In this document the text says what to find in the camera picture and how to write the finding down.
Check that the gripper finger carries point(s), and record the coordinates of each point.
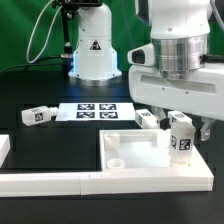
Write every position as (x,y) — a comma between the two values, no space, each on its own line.
(159,113)
(205,130)

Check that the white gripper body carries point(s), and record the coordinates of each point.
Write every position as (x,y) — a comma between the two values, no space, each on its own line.
(201,94)

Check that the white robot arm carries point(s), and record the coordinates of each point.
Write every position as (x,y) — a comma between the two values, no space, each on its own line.
(173,71)

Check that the paper sheet with AprilTags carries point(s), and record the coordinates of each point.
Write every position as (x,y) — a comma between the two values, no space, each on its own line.
(95,111)

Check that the white U-shaped obstacle fence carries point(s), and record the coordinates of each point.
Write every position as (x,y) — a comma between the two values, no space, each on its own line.
(194,177)

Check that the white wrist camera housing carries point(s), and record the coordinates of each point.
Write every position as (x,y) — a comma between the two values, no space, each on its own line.
(143,56)

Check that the black camera stand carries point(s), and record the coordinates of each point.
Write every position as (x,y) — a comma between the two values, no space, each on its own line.
(68,10)

